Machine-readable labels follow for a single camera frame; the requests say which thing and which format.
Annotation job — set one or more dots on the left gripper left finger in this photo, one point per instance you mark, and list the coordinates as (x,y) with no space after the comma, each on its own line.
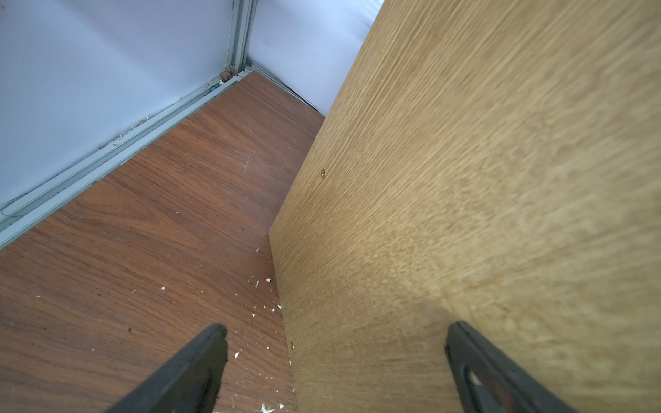
(188,382)

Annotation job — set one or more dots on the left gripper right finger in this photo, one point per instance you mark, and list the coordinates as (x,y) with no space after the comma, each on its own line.
(487,380)

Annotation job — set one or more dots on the wooden two-tier shelf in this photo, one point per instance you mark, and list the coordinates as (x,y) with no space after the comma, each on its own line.
(496,162)

